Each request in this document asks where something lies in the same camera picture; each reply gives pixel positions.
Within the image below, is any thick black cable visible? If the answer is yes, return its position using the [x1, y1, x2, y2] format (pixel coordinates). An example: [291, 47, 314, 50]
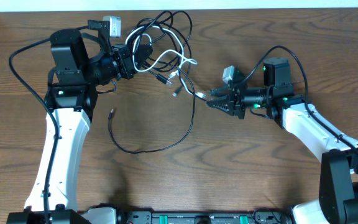
[108, 11, 208, 155]

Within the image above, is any white cable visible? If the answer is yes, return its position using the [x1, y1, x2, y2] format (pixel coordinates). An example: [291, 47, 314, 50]
[124, 25, 206, 99]

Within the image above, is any thin black cable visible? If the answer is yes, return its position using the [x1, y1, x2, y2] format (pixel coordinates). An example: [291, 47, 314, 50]
[135, 12, 192, 97]

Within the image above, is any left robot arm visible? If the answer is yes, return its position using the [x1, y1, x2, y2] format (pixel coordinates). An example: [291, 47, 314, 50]
[7, 16, 137, 223]

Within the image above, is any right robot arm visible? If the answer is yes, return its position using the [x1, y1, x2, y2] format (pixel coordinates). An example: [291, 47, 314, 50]
[207, 57, 358, 223]

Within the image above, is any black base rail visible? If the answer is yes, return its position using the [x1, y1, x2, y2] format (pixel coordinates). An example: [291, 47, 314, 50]
[79, 203, 291, 224]

